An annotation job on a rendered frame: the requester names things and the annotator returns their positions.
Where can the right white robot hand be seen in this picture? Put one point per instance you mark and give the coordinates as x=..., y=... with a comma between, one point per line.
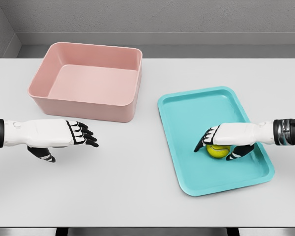
x=233, y=134

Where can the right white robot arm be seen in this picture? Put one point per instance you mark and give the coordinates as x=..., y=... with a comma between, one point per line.
x=280, y=132

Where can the yellow-green tennis ball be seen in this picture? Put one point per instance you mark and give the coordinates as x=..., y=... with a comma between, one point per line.
x=217, y=152

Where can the blue plastic tray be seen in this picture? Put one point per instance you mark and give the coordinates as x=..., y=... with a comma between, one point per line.
x=211, y=137

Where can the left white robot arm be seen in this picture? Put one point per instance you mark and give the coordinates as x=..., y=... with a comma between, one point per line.
x=7, y=132

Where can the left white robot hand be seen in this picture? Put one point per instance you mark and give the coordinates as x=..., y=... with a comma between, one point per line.
x=51, y=132

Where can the pink plastic basket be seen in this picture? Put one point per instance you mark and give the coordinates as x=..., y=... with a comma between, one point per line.
x=88, y=81

